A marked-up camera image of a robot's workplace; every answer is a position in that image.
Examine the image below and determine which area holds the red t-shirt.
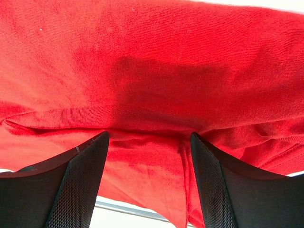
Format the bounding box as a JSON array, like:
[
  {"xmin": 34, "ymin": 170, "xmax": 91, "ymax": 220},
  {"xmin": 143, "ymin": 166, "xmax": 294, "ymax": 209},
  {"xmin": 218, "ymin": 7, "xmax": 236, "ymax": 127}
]
[{"xmin": 0, "ymin": 0, "xmax": 304, "ymax": 228}]

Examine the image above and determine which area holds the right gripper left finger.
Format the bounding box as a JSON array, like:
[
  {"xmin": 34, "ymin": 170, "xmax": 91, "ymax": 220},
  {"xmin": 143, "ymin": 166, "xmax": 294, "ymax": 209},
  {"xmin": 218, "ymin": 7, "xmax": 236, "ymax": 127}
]
[{"xmin": 0, "ymin": 132, "xmax": 109, "ymax": 228}]

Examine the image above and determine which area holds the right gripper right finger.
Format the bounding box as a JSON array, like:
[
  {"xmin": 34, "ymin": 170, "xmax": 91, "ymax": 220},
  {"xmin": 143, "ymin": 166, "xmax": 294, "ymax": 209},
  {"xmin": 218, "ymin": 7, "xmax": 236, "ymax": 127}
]
[{"xmin": 190, "ymin": 133, "xmax": 304, "ymax": 228}]

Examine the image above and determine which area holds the aluminium table frame rail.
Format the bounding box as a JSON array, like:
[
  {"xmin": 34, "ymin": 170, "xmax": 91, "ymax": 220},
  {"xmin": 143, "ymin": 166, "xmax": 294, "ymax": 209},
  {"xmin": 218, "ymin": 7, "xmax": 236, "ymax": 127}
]
[{"xmin": 95, "ymin": 196, "xmax": 169, "ymax": 223}]

